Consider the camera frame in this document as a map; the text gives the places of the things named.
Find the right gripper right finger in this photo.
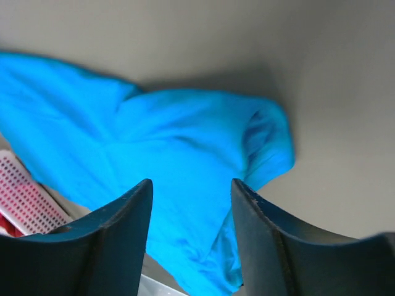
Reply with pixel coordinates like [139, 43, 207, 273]
[231, 179, 394, 295]

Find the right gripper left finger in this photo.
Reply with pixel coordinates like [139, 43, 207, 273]
[1, 179, 153, 295]

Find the blue t shirt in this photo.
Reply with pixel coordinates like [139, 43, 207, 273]
[1, 52, 295, 295]

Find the white plastic laundry basket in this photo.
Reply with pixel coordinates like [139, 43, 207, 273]
[1, 150, 72, 236]

